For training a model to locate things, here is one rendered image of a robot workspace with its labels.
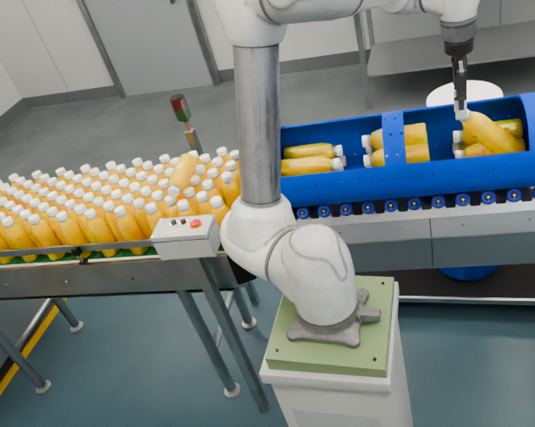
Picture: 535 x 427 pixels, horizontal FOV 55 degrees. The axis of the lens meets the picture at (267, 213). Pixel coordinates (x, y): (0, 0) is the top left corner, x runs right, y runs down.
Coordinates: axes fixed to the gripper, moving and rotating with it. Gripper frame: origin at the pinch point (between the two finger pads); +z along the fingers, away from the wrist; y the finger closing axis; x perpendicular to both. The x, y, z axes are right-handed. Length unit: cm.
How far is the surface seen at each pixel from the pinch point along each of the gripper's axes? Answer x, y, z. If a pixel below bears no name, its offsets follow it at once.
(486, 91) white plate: -14, 51, 23
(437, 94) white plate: 3, 54, 23
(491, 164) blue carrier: -7.4, -9.0, 15.9
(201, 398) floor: 121, -19, 127
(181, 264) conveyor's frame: 99, -18, 41
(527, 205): -18.6, -6.2, 34.6
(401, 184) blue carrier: 18.5, -9.0, 19.9
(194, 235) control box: 82, -29, 18
